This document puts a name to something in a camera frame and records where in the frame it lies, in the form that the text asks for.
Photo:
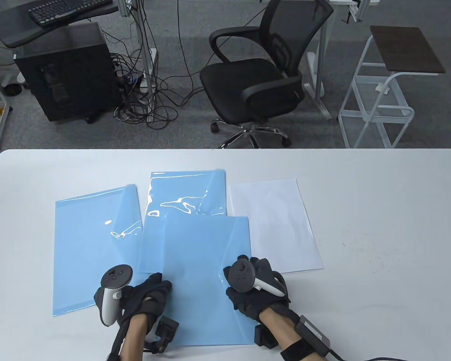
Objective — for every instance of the person's right hand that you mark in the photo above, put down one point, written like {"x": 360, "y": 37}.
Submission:
{"x": 255, "y": 301}

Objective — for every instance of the person's left hand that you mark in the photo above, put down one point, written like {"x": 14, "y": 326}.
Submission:
{"x": 146, "y": 297}

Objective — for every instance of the blue plastic snap folder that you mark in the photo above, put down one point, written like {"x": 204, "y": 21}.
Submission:
{"x": 199, "y": 263}
{"x": 90, "y": 255}
{"x": 184, "y": 188}

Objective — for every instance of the white paper sheet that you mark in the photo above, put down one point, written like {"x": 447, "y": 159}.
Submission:
{"x": 274, "y": 225}

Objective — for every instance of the person's left forearm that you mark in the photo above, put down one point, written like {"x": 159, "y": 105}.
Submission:
{"x": 133, "y": 340}

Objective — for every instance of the person's right forearm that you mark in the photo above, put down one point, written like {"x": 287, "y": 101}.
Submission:
{"x": 282, "y": 331}

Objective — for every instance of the grey and white handheld controller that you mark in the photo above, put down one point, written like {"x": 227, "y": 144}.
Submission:
{"x": 114, "y": 276}
{"x": 242, "y": 274}

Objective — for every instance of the white power strip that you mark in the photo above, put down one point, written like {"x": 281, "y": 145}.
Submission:
{"x": 144, "y": 87}

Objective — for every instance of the black mesh office chair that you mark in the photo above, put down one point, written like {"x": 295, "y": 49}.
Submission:
{"x": 248, "y": 79}

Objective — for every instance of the black computer tower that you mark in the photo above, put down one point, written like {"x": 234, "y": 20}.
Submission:
{"x": 67, "y": 75}

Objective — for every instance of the black round disc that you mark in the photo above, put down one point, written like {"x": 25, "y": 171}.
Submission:
{"x": 13, "y": 90}

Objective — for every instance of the silver aluminium desk leg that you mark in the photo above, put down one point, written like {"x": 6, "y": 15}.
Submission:
{"x": 146, "y": 49}

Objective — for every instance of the white side table brown top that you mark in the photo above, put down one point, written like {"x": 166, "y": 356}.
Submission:
{"x": 406, "y": 49}

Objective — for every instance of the black curved desk top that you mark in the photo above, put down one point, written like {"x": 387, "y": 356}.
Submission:
{"x": 11, "y": 35}

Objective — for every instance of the black keyboard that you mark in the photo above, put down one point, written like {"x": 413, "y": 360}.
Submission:
{"x": 60, "y": 9}

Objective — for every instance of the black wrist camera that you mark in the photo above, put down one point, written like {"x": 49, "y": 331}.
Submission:
{"x": 167, "y": 329}
{"x": 264, "y": 336}

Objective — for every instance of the white desk frame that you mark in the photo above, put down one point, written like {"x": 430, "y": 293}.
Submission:
{"x": 322, "y": 56}

